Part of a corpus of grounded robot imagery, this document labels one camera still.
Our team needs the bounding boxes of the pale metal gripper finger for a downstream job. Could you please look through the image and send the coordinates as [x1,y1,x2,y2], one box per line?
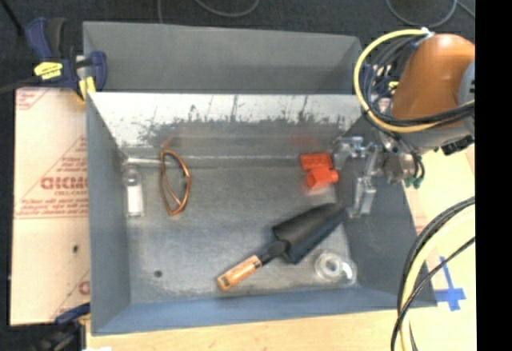
[332,135,372,169]
[348,177,378,219]

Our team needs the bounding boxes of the orange plastic block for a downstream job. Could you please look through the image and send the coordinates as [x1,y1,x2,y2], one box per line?
[299,152,341,189]

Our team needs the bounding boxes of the grey metal bin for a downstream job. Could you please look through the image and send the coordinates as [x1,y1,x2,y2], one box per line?
[82,21,438,337]

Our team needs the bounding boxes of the orange-framed sunglasses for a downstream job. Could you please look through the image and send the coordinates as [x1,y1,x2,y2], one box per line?
[159,149,193,217]

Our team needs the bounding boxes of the clear glass bottle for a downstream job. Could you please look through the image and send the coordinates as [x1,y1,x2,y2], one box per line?
[121,162,146,218]

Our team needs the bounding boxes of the brown cardboard board, red print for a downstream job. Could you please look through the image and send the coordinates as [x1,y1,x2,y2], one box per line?
[9,86,92,327]

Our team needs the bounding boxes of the black trowel with orange handle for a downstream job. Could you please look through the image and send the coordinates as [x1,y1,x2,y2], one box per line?
[216,202,347,292]

